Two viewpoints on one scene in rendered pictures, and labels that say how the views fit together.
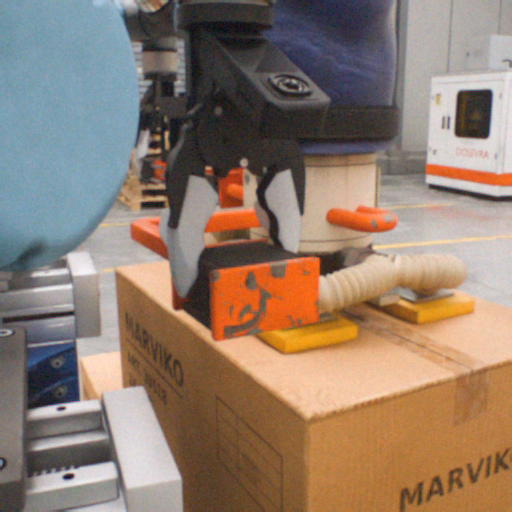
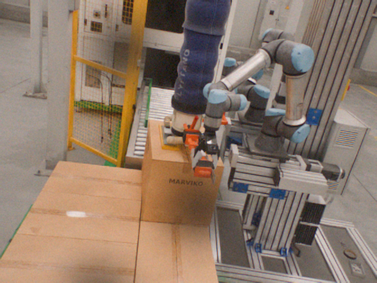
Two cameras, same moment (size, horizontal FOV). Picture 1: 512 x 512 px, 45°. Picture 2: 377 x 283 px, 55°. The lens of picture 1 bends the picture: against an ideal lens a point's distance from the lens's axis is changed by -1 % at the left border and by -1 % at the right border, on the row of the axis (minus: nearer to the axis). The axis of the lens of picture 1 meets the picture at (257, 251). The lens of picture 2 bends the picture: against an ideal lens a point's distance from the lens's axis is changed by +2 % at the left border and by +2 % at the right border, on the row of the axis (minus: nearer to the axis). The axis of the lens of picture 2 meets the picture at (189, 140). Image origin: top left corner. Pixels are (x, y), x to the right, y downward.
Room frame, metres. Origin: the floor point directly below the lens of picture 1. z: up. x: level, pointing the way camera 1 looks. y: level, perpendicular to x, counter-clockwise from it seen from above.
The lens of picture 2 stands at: (2.78, 0.55, 1.79)
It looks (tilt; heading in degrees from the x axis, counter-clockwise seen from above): 22 degrees down; 197
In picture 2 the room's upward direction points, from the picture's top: 11 degrees clockwise
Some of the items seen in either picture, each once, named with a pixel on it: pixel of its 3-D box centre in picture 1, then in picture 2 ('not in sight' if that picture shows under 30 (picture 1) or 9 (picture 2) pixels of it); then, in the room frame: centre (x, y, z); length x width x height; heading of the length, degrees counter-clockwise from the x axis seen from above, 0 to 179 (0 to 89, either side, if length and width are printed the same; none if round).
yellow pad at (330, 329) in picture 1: (251, 289); not in sight; (0.80, 0.01, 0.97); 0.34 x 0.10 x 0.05; 28
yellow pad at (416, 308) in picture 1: (364, 271); (168, 134); (0.89, -0.16, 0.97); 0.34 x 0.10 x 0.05; 28
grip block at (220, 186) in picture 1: (231, 186); (192, 137); (1.06, 0.04, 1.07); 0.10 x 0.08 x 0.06; 118
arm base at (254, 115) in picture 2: not in sight; (256, 112); (0.32, 0.25, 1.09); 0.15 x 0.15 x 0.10
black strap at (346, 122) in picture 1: (310, 121); (190, 102); (0.84, -0.07, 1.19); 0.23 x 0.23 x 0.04
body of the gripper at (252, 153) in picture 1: (221, 94); not in sight; (0.49, 0.03, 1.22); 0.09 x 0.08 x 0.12; 28
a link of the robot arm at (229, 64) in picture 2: not in sight; (229, 67); (0.48, 0.03, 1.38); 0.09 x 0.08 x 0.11; 153
